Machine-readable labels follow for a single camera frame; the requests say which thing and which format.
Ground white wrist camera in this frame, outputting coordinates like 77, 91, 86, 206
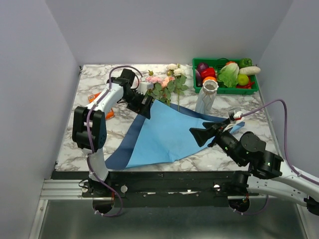
224, 108, 244, 131
135, 80, 154, 95

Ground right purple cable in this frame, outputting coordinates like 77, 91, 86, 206
233, 99, 319, 216

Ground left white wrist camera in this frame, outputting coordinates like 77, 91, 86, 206
135, 80, 154, 95

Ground green lettuce toy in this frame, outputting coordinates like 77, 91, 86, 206
217, 62, 239, 88

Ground black mounting base plate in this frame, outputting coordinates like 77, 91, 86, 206
52, 171, 255, 212

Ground white ribbed ceramic vase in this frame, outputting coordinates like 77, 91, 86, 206
195, 80, 219, 115

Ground orange pumpkin toy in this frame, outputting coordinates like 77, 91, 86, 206
203, 76, 217, 83

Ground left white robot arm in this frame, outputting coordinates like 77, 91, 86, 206
72, 66, 154, 197

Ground purple eggplant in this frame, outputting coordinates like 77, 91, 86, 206
195, 69, 202, 87

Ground blue flower bouquet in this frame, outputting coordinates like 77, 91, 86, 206
124, 99, 244, 170

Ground red bell pepper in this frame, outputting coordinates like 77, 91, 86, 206
200, 67, 216, 79

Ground green plastic basket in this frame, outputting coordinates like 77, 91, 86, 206
192, 58, 259, 95

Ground purple onion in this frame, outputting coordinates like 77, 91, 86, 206
196, 62, 209, 72

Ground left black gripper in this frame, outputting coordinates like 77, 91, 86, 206
122, 90, 153, 120

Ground orange snack packet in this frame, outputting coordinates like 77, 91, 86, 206
88, 93, 114, 120

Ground white radish toy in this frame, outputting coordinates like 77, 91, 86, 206
239, 66, 261, 76

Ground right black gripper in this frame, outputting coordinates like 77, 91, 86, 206
189, 118, 244, 166

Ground green apple toy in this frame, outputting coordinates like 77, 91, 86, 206
237, 74, 250, 86

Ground aluminium rail frame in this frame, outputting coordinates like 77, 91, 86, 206
27, 179, 85, 239

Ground green bell pepper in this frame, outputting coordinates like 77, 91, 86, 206
238, 58, 253, 68

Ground pink rose bunch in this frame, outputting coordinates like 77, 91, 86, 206
146, 70, 175, 106

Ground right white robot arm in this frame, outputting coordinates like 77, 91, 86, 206
189, 120, 319, 215

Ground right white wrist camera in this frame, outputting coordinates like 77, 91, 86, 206
224, 108, 244, 131

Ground white rose stem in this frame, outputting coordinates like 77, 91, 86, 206
166, 64, 188, 111

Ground red chili peppers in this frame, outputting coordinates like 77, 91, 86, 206
236, 76, 255, 89

